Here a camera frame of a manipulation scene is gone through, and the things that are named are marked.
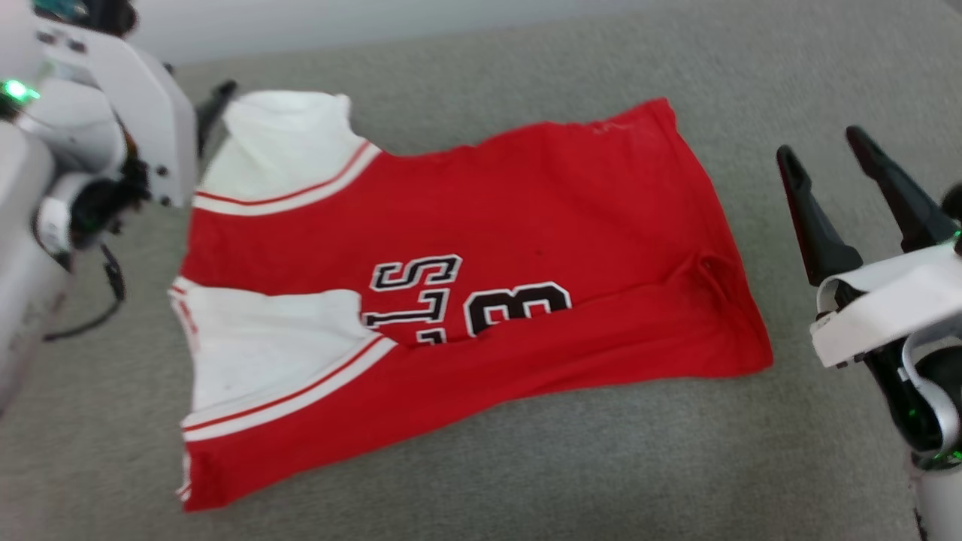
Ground grey fabric sofa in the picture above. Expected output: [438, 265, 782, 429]
[0, 0, 962, 541]

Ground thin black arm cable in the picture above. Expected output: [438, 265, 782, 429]
[44, 244, 127, 343]

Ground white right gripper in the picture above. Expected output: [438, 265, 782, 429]
[776, 125, 962, 461]

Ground red and white jersey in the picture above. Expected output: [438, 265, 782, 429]
[169, 90, 775, 513]

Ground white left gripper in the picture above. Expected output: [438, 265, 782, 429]
[34, 21, 238, 209]

